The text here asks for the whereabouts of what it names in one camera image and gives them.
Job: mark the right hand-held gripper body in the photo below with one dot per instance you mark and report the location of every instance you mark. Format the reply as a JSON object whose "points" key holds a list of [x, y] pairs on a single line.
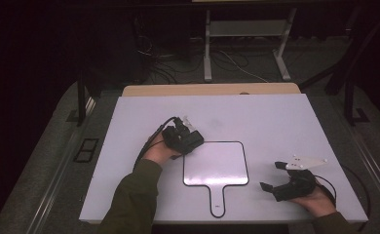
{"points": [[296, 188]]}

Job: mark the person's right hand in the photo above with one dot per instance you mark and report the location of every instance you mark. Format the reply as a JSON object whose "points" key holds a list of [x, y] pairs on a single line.
{"points": [[319, 203]]}

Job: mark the black metal stand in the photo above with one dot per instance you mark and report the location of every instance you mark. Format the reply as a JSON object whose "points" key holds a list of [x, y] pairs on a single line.
{"points": [[349, 97]]}

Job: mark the white metal stand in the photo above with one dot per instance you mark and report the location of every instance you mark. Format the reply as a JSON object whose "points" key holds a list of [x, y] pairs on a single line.
{"points": [[207, 48]]}

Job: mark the person's left hand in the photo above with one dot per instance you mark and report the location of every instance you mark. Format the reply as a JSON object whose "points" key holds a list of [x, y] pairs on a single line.
{"points": [[157, 151]]}

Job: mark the wooden table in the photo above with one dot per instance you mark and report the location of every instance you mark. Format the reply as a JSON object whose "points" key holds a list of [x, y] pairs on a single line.
{"points": [[210, 89]]}

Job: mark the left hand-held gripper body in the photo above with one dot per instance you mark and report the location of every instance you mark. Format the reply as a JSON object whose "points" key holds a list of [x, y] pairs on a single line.
{"points": [[175, 138]]}

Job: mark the aluminium rail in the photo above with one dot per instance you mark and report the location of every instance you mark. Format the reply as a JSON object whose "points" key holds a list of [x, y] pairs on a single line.
{"points": [[371, 162], [48, 198]]}

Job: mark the black rectangular floor frame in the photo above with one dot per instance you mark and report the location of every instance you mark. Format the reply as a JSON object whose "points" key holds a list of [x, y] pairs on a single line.
{"points": [[81, 155]]}

